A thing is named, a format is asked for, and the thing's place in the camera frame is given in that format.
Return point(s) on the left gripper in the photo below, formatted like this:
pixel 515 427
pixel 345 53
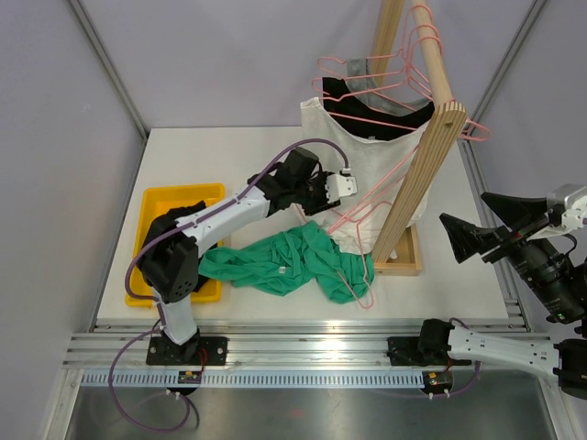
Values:
pixel 323 203

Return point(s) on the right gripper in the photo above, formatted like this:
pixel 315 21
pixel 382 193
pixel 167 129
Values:
pixel 514 211

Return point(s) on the green tank top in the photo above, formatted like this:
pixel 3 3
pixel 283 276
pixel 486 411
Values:
pixel 282 263

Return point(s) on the white tank top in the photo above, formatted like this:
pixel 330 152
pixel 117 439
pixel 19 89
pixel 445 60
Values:
pixel 313 118

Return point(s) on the black tank top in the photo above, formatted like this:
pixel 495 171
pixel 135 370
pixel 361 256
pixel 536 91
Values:
pixel 171 267
pixel 361 121

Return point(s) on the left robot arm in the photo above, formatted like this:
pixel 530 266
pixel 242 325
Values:
pixel 178 340

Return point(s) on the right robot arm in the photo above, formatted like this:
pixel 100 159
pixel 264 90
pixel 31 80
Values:
pixel 558 284

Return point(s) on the wooden hanger rack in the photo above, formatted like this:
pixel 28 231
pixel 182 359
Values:
pixel 396 251

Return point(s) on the grey tank top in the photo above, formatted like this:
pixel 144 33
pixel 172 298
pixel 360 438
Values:
pixel 360 81

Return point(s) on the yellow plastic tray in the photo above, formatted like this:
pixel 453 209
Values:
pixel 158 201

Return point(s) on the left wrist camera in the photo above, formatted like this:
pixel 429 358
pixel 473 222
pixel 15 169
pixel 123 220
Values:
pixel 340 185

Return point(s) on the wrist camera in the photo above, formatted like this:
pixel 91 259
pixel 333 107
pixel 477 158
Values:
pixel 340 185
pixel 566 208

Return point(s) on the right aluminium frame post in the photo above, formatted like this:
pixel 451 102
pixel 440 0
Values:
pixel 517 43

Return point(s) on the aluminium frame post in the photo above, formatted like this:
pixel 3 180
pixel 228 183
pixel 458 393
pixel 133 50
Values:
pixel 89 30
pixel 517 43

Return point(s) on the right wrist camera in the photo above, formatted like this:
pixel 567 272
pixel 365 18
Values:
pixel 566 208

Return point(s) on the aluminium mounting rail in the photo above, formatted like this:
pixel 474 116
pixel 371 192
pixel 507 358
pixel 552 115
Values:
pixel 326 344

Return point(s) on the left aluminium frame post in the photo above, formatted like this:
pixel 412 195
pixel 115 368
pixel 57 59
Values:
pixel 89 30

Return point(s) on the slotted cable duct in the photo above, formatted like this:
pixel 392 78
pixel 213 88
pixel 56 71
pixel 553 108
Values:
pixel 256 379

